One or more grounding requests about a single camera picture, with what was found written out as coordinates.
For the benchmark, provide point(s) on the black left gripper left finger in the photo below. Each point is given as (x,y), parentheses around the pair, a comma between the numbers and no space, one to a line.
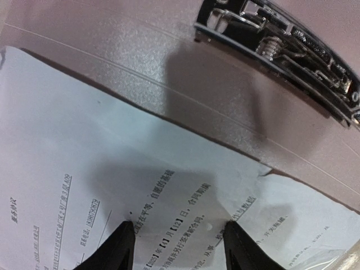
(116,253)

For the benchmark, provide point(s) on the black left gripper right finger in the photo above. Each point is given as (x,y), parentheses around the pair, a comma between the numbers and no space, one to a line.
(242,252)

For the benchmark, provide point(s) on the metal folder clip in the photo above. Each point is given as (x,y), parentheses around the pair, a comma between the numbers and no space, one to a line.
(277,41)

